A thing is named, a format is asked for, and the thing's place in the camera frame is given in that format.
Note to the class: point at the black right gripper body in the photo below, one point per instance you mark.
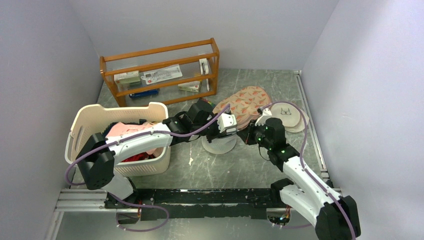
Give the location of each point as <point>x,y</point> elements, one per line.
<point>256,134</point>

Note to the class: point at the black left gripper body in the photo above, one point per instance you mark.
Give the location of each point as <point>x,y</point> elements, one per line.
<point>211,131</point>

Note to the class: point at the white mesh laundry bag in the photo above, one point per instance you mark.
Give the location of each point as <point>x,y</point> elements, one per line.
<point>221,145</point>

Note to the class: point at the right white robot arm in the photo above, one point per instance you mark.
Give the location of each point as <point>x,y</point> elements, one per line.
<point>333,216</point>

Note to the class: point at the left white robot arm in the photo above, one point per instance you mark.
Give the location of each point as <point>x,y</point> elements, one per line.
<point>100,154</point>

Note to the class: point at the peach patterned laundry bag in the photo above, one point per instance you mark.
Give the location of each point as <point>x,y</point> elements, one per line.
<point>244,104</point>

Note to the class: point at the cream round laundry bag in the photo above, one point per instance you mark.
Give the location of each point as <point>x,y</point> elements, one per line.
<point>290,116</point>

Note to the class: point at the cream plastic laundry basket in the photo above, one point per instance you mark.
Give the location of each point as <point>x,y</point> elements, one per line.
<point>94,118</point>

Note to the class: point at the pack of coloured markers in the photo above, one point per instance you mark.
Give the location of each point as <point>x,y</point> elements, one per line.
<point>213,105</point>

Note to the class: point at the small white red box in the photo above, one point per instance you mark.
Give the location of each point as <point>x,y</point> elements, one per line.
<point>193,86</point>

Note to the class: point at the white upright box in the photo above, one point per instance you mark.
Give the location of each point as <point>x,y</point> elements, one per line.
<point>204,70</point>

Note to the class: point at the white packet on shelf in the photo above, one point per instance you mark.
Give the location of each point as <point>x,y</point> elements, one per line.
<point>161,74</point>

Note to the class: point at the red cloth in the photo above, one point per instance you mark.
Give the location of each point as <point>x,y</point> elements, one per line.
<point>139,157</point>

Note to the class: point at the orange wooden shelf rack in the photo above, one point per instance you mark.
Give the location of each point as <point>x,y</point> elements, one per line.
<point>186,55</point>

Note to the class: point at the pink cloth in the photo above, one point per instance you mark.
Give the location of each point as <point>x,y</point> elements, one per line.
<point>120,129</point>

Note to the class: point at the white box on shelf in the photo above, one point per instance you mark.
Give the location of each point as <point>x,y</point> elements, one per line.
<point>124,80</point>

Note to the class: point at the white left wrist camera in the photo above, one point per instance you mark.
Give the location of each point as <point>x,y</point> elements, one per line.
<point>227,124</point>

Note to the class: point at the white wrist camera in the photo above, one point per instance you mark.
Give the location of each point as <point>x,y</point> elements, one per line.
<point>227,124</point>
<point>266,114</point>

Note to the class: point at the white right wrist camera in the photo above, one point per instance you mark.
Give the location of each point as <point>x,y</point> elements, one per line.
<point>266,114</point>

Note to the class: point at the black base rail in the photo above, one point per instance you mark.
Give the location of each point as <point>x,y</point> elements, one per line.
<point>200,203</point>

